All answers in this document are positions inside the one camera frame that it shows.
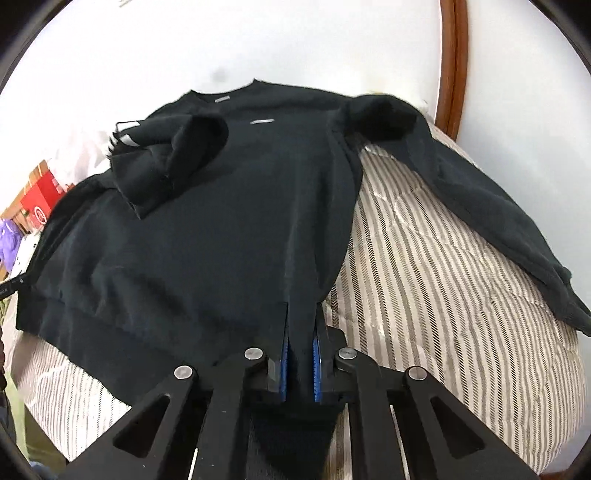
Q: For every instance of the striped beige quilt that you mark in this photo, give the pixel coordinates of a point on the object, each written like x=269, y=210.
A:
x=438, y=277

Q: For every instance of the black sweatshirt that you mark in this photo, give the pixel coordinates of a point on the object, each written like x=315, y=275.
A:
x=207, y=230

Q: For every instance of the red cardboard box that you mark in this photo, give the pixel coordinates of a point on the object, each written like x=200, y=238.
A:
x=44, y=198

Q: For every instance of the white printed box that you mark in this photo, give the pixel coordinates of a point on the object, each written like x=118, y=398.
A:
x=27, y=256

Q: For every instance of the white plastic bag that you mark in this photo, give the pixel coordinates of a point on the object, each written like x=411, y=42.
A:
x=90, y=152

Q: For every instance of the purple cloth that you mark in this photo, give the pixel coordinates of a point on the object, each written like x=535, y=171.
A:
x=8, y=244

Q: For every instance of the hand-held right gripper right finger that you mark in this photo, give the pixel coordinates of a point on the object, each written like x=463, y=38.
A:
x=317, y=369

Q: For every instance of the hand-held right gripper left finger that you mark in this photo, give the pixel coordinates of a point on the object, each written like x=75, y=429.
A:
x=283, y=369

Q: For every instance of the brown wooden door frame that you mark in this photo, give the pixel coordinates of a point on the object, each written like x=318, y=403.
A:
x=451, y=55

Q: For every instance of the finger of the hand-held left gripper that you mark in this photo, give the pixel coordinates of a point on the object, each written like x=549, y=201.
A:
x=11, y=287

